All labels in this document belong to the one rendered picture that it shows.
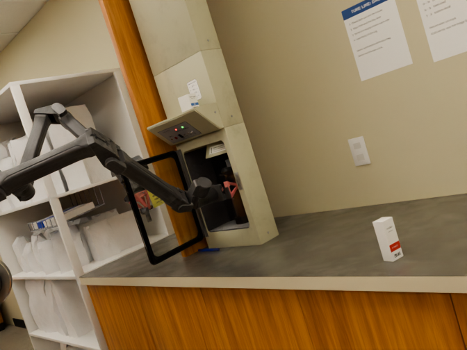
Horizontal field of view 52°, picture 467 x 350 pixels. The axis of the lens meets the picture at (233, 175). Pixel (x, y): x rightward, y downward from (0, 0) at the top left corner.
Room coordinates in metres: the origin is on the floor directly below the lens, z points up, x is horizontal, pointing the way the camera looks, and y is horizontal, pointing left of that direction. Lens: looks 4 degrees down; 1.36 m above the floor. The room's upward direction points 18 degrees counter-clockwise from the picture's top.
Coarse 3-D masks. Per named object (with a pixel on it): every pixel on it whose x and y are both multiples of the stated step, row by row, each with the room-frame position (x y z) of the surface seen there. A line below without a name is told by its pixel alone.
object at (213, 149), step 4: (220, 140) 1.91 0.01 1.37; (208, 144) 1.95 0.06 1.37; (212, 144) 1.93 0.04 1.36; (216, 144) 1.91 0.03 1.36; (220, 144) 1.91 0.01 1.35; (208, 148) 1.94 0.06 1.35; (212, 148) 1.92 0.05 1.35; (216, 148) 1.91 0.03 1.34; (220, 148) 1.90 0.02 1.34; (224, 148) 1.90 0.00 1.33; (208, 152) 1.94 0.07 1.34; (212, 152) 1.92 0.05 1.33; (216, 152) 1.90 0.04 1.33; (220, 152) 1.90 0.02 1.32; (224, 152) 1.89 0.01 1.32; (208, 156) 1.93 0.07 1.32; (212, 156) 1.91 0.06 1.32
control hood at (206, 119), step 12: (192, 108) 1.74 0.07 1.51; (204, 108) 1.76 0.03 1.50; (216, 108) 1.80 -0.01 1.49; (168, 120) 1.85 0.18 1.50; (180, 120) 1.82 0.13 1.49; (192, 120) 1.80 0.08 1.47; (204, 120) 1.77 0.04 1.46; (216, 120) 1.79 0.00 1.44; (156, 132) 1.96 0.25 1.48; (204, 132) 1.85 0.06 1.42
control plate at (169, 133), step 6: (174, 126) 1.87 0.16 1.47; (180, 126) 1.86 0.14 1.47; (186, 126) 1.85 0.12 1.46; (192, 126) 1.83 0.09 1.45; (162, 132) 1.94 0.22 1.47; (168, 132) 1.93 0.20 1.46; (174, 132) 1.91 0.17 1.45; (180, 132) 1.90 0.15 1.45; (186, 132) 1.88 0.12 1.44; (198, 132) 1.86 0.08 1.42; (168, 138) 1.97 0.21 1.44; (174, 138) 1.95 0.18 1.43; (180, 138) 1.94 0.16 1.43; (186, 138) 1.93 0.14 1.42
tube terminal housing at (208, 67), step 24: (168, 72) 1.97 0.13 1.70; (192, 72) 1.86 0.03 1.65; (216, 72) 1.84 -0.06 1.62; (168, 96) 2.00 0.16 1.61; (216, 96) 1.82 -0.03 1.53; (240, 120) 1.87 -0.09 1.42; (192, 144) 1.96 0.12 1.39; (240, 144) 1.85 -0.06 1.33; (240, 168) 1.82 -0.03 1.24; (240, 192) 1.83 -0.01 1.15; (264, 192) 1.88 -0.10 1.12; (264, 216) 1.85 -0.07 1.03; (216, 240) 1.99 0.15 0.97; (240, 240) 1.89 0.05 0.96; (264, 240) 1.82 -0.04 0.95
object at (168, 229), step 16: (160, 160) 1.94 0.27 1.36; (160, 176) 1.92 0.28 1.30; (176, 176) 1.99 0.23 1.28; (144, 192) 1.85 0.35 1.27; (160, 208) 1.89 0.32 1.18; (144, 224) 1.81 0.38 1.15; (160, 224) 1.87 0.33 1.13; (176, 224) 1.93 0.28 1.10; (192, 224) 1.99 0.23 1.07; (160, 240) 1.85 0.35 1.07; (176, 240) 1.91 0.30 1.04
